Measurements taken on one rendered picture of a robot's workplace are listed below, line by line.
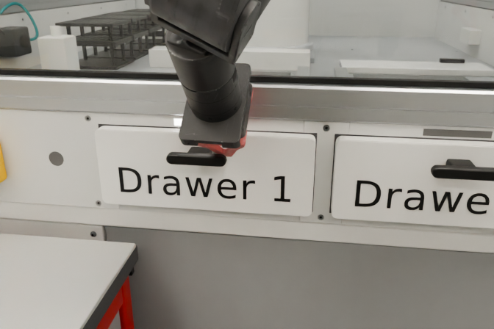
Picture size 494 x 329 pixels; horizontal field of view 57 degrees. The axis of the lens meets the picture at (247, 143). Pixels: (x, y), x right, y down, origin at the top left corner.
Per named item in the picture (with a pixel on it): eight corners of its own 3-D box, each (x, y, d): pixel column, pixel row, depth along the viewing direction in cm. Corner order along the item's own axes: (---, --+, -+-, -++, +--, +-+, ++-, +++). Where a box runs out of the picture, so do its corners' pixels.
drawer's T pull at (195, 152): (225, 167, 55) (225, 157, 54) (165, 164, 56) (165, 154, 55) (230, 156, 58) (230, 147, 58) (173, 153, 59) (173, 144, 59)
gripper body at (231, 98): (253, 73, 52) (245, 29, 46) (240, 151, 48) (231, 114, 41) (198, 70, 53) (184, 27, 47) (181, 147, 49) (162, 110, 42)
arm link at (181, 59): (148, 40, 39) (206, 60, 37) (189, -14, 41) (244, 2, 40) (169, 87, 45) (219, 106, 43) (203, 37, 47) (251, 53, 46)
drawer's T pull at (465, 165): (500, 182, 51) (503, 171, 51) (431, 178, 52) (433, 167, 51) (489, 170, 54) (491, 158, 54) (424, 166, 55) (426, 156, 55)
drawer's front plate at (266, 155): (312, 217, 60) (316, 138, 56) (102, 203, 63) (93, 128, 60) (312, 211, 61) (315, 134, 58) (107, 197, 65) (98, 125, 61)
